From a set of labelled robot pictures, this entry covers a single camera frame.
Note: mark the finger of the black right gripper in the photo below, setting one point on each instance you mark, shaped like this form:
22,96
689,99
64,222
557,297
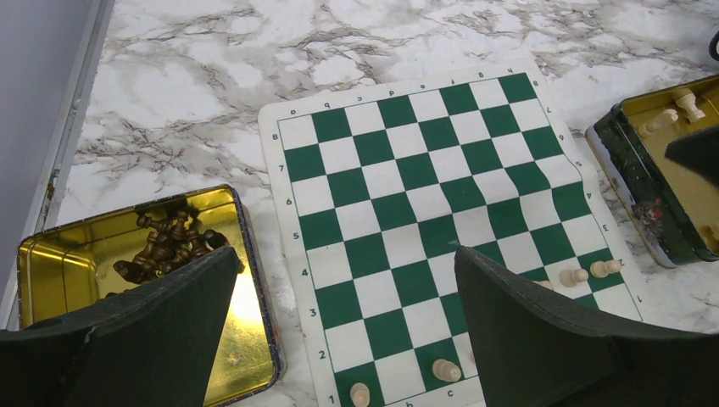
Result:
697,152

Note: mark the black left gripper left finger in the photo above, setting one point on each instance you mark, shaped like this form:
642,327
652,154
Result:
153,345

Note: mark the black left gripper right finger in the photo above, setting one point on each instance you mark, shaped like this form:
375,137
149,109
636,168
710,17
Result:
535,347

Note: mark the light chess pawn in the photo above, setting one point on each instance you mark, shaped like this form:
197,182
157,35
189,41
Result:
446,370
601,269
570,278

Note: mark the light chess piece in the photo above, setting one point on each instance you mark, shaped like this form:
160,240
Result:
360,395

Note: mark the gold tin with light pieces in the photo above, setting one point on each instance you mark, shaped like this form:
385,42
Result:
674,209

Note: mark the pile of dark chess pieces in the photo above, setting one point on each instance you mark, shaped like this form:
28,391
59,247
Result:
171,243

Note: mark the gold tin with dark pieces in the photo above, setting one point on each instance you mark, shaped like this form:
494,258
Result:
70,267

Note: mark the green white chess board mat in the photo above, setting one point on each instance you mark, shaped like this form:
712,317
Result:
376,188

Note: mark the light bishop in tin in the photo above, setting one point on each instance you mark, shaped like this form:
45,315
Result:
685,99

